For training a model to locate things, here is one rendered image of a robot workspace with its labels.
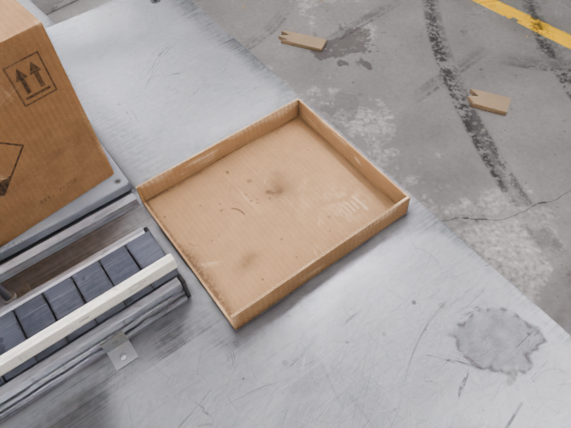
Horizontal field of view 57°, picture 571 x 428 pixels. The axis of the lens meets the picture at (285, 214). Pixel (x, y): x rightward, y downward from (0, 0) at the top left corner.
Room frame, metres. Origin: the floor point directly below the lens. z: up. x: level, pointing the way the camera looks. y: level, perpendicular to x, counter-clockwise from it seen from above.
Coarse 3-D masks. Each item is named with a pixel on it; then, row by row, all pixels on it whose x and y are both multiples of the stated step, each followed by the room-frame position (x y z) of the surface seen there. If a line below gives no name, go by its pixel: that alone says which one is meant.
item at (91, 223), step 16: (112, 208) 0.38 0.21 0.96; (128, 208) 0.39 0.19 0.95; (80, 224) 0.36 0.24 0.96; (96, 224) 0.36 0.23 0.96; (48, 240) 0.34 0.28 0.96; (64, 240) 0.34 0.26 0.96; (16, 256) 0.32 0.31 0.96; (32, 256) 0.32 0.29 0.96; (0, 272) 0.30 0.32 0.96; (16, 272) 0.31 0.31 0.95
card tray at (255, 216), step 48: (240, 144) 0.58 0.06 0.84; (288, 144) 0.58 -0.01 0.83; (336, 144) 0.56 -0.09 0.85; (144, 192) 0.49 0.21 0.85; (192, 192) 0.50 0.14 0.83; (240, 192) 0.49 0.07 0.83; (288, 192) 0.49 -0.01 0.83; (336, 192) 0.48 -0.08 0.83; (384, 192) 0.47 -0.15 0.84; (192, 240) 0.41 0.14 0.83; (240, 240) 0.41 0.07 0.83; (288, 240) 0.40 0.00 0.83; (336, 240) 0.39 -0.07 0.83; (240, 288) 0.33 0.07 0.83; (288, 288) 0.32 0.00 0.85
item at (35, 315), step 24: (144, 240) 0.39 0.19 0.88; (96, 264) 0.36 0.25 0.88; (120, 264) 0.35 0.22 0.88; (144, 264) 0.35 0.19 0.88; (72, 288) 0.32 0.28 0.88; (96, 288) 0.32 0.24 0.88; (144, 288) 0.32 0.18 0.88; (24, 312) 0.29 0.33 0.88; (48, 312) 0.29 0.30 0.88; (72, 312) 0.29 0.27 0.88; (120, 312) 0.29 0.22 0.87; (0, 336) 0.26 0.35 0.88; (24, 336) 0.26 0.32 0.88; (72, 336) 0.26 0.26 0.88; (0, 384) 0.21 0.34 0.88
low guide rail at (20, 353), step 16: (144, 272) 0.32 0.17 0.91; (160, 272) 0.32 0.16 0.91; (112, 288) 0.30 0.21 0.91; (128, 288) 0.30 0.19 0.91; (96, 304) 0.28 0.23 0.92; (112, 304) 0.29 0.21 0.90; (64, 320) 0.26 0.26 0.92; (80, 320) 0.26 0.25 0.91; (32, 336) 0.25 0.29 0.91; (48, 336) 0.24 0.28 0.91; (64, 336) 0.25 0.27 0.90; (16, 352) 0.23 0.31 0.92; (32, 352) 0.23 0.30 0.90; (0, 368) 0.21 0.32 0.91
